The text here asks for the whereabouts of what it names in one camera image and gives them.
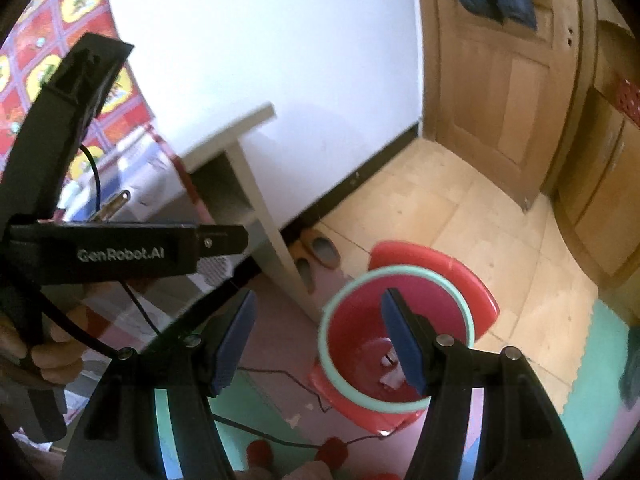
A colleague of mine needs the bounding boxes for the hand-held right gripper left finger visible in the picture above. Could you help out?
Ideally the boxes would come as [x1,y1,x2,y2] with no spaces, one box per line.
[60,289,258,480]

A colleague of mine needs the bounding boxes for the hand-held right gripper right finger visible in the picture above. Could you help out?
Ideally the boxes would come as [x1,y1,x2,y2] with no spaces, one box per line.
[381,287,585,480]

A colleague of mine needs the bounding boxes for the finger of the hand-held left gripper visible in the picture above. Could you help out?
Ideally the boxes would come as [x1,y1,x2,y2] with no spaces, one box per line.
[195,224,250,261]

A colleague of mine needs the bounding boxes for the red bin with green rim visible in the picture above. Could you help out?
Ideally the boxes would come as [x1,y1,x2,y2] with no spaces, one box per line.
[318,266,473,413]

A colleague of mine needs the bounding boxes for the person's left hand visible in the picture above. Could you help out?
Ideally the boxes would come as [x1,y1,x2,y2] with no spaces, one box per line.
[31,321,108,386]

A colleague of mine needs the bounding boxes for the small white scrap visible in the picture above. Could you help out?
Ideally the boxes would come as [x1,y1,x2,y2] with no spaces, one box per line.
[377,352,418,391]

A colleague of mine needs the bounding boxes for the beige bedside table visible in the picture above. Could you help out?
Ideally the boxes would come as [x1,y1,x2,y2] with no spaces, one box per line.
[180,102,326,321]

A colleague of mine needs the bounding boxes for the checked heart blanket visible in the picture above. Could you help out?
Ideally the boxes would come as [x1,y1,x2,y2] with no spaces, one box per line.
[55,125,251,361]

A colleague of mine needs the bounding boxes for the red plastic stool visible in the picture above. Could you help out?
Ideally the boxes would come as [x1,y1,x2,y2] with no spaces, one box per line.
[307,241,501,436]

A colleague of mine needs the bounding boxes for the brown slipper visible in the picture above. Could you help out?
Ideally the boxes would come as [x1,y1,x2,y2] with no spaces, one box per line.
[291,242,317,293]
[300,227,342,268]

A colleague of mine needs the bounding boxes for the red slipper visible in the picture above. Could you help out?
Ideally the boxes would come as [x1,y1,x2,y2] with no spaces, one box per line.
[246,439,275,468]
[317,436,348,467]

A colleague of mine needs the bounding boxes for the colourful foam floor mat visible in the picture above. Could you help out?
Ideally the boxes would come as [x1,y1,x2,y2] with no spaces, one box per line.
[155,270,640,480]

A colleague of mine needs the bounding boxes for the wooden cabinet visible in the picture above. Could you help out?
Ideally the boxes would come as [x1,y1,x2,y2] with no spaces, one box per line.
[542,0,640,306]

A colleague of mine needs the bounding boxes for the wooden door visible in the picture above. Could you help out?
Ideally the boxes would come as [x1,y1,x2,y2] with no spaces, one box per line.
[415,0,583,211]

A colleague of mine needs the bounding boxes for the thin black floor cable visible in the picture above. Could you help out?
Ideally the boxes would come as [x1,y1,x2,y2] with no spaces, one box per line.
[212,366,386,448]

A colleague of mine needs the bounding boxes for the thick black gripper cable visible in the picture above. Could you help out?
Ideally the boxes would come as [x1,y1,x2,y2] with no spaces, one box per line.
[40,144,166,361]

